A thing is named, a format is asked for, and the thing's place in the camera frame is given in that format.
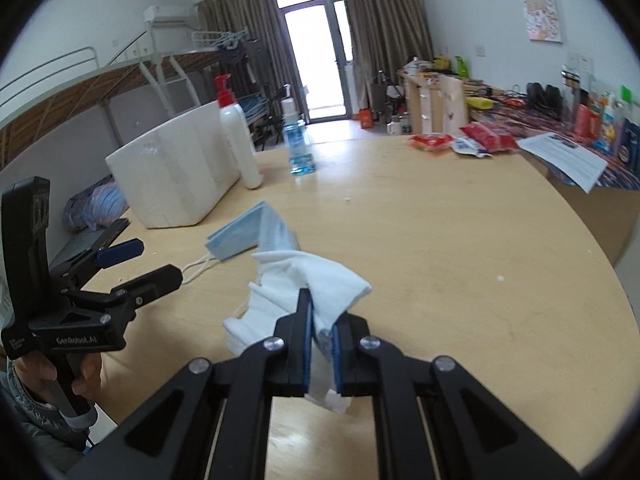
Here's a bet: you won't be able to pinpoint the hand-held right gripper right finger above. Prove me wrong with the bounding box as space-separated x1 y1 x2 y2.
331 312 566 480

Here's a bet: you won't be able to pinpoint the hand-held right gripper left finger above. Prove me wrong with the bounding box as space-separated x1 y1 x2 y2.
67 287 315 480

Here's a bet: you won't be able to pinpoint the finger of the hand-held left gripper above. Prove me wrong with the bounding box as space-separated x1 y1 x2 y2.
50 219 146 281
72 266 183 317

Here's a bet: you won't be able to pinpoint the white cloth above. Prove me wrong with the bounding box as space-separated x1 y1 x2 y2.
222 249 373 414

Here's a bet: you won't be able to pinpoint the blue face mask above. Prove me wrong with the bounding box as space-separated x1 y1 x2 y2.
181 201 301 286

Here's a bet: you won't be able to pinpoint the person's left forearm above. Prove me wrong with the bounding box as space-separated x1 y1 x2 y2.
0 360 87 467

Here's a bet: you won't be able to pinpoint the person's left hand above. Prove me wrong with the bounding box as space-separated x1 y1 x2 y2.
12 352 103 406

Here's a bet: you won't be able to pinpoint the blue plaid quilt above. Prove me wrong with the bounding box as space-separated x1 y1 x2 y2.
65 182 130 233

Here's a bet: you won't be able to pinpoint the white foam box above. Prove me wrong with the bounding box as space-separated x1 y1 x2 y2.
105 101 258 230

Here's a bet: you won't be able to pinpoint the white pump bottle red cap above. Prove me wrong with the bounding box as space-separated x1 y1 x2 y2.
214 74 263 190

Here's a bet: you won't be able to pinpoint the grey metal bunk bed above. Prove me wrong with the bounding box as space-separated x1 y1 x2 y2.
0 46 201 176
150 30 281 136

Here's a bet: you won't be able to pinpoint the clear bottle blue liquid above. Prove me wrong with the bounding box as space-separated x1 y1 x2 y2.
281 97 316 176

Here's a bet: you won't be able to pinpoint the black folding chair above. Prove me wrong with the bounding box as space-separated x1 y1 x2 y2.
259 84 293 150

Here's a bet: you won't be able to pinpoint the hanging dark clothes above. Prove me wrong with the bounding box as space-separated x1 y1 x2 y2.
227 40 271 87

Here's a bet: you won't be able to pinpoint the small red snack packet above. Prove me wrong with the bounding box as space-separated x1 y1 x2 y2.
407 132 455 153

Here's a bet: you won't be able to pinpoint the white air conditioner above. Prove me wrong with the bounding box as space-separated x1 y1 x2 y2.
144 5 193 25

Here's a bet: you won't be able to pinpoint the white snack wrapper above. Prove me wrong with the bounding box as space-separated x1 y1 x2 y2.
450 136 493 159

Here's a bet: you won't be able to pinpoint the brown curtain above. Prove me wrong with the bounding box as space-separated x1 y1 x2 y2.
196 0 286 92
336 0 435 86

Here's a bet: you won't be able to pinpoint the large red snack packet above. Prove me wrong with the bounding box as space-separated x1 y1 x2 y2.
460 121 518 153

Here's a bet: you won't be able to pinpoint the wooden desk with drawers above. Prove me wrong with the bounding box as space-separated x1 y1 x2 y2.
400 67 501 134

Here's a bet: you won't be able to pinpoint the glass balcony door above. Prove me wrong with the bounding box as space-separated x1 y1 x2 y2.
270 0 358 123

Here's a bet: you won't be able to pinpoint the wooden chair with smiley face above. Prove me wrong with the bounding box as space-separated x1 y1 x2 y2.
437 74 471 136

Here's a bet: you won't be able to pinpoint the printed paper sheet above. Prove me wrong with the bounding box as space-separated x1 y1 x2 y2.
517 131 608 193

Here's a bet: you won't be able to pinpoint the desk with patterned cloth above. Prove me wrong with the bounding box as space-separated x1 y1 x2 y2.
470 92 640 267

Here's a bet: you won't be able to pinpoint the black headphones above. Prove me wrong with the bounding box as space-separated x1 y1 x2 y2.
525 82 564 121

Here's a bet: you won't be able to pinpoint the row of colourful product boxes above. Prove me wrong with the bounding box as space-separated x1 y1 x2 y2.
560 65 640 167

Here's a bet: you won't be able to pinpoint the pink wall poster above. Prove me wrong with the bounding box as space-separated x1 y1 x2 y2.
522 0 563 42

